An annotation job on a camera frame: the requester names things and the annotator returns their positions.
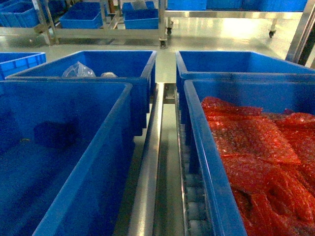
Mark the blue bin far left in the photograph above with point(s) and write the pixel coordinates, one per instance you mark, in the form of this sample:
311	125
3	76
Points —
125	66

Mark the blue bin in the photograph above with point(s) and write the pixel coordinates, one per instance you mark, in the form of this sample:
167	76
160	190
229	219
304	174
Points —
274	96
233	65
125	66
65	151

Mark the blue bin far right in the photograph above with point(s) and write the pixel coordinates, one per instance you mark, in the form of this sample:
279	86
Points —
233	65

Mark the blue bin near left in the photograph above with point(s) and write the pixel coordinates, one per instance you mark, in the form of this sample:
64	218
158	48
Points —
65	151

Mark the blue bin near right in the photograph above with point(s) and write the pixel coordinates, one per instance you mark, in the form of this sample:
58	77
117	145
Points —
274	96

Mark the clear plastic bag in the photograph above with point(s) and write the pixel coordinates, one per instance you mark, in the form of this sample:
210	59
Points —
78	70

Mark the red bubble wrap bags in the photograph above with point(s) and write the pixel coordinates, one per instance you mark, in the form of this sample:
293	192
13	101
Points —
269	160

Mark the steel wheeled cart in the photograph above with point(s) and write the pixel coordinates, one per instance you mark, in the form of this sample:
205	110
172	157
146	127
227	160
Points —
107	30

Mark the steel roller rail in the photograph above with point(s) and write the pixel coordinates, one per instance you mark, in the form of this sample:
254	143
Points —
162	198

